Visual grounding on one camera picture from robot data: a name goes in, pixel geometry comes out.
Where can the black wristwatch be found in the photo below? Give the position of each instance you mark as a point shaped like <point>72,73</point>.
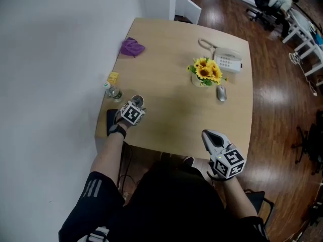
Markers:
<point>116,130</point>

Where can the black office chair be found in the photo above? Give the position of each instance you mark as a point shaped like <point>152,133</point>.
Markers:
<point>261,10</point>

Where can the person's right forearm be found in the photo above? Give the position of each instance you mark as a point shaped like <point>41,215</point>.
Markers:
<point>239,198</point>

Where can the black smartphone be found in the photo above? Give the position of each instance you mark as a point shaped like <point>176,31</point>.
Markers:
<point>110,121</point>

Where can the person's left forearm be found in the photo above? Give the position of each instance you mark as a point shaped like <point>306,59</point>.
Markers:
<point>107,157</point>

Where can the person's black clothing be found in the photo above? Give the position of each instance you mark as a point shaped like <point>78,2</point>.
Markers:
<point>171,205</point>

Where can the purple cloth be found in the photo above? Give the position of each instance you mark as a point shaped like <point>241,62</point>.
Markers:
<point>131,47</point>

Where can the grey computer mouse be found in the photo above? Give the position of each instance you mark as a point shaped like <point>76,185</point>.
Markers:
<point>221,93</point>

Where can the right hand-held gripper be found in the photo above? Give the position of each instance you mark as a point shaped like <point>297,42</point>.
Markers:
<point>229,161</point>

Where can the person's dark shoe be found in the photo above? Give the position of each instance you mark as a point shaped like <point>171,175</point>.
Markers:
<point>188,160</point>

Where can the black swivel chair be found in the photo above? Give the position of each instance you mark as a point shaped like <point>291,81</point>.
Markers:
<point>311,142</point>

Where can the black seat chair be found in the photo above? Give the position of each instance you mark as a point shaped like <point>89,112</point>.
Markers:
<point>261,203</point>

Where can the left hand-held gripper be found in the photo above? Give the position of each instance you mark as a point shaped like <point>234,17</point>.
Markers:
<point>132,113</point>

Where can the white cup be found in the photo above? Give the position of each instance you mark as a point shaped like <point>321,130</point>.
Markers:
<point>138,100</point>

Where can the sunflowers in white pot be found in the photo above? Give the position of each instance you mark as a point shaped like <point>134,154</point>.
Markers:
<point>205,72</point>

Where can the clear plastic water bottle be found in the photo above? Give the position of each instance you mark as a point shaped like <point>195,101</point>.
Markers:
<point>113,91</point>

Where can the white desk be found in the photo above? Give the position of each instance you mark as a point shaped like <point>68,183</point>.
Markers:
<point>306,31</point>

